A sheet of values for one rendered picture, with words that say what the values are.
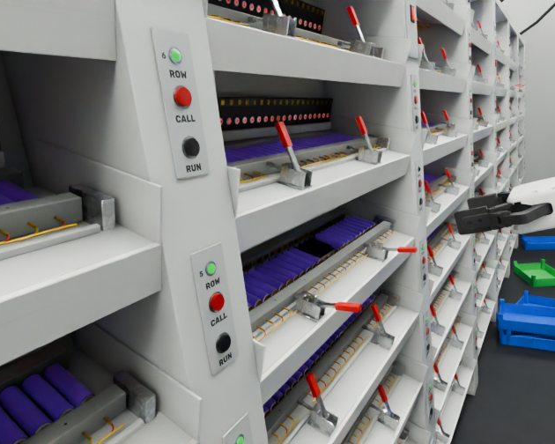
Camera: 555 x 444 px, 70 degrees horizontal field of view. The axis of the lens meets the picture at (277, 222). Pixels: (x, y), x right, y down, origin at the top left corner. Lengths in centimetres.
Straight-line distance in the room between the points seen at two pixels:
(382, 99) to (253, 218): 59
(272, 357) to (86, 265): 28
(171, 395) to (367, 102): 76
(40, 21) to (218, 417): 36
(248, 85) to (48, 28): 50
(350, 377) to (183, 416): 43
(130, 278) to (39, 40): 18
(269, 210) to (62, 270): 23
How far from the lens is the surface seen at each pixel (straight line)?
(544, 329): 233
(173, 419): 44
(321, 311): 60
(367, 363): 84
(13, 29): 32
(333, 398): 75
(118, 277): 33
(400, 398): 107
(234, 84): 75
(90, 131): 40
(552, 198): 56
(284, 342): 54
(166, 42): 37
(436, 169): 166
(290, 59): 54
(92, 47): 35
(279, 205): 48
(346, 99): 100
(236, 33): 45
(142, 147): 34
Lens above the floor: 115
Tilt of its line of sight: 12 degrees down
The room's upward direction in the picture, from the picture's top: 7 degrees counter-clockwise
